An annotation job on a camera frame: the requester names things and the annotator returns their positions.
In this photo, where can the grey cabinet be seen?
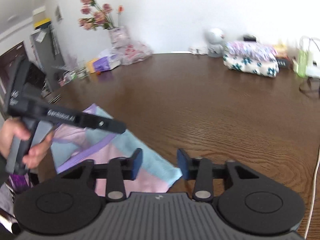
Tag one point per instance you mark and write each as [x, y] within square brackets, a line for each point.
[47, 60]

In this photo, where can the clear plastic bag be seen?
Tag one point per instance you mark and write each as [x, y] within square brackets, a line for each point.
[136, 52]

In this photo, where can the wall switch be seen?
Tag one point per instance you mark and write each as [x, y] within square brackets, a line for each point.
[59, 13]

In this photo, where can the person's left hand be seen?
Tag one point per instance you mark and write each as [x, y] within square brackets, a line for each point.
[37, 155]

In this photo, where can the dried lavender in glass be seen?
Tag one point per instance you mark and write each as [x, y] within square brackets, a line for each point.
[70, 75]

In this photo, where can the folded pink ruffled cloth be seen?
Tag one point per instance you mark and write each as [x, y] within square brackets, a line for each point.
[250, 50]

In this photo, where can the small black carton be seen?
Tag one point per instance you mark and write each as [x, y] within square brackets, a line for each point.
[282, 63]

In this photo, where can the green spray bottle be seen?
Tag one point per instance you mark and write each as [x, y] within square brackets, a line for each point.
[301, 62]

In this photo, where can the white small power strip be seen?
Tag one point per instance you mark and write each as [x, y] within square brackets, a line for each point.
[198, 50]

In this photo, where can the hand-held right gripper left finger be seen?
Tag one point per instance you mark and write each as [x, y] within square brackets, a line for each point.
[137, 165]

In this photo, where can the patterned flower vase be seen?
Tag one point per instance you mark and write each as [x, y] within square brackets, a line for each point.
[119, 36]

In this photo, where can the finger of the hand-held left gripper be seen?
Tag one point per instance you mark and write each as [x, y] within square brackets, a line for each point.
[105, 125]

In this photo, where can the pink and blue garment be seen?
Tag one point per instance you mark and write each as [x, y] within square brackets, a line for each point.
[155, 170]

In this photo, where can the black box device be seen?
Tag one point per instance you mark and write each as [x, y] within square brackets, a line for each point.
[249, 38]

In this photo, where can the purple patterned item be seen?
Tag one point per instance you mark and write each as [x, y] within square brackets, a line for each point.
[20, 182]

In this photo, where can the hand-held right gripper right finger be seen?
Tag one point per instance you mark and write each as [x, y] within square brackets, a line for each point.
[182, 166]

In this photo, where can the purple tissue pack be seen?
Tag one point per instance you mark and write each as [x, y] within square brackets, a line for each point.
[102, 65]

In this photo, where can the folded teal flower cloth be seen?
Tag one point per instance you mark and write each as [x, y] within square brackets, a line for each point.
[250, 67]

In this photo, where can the white robot-shaped speaker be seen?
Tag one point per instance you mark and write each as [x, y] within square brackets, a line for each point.
[214, 38]

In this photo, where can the yellow box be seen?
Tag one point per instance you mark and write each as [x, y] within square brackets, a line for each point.
[42, 20]

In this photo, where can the dried rose bouquet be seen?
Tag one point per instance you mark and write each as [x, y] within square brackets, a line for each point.
[97, 15]

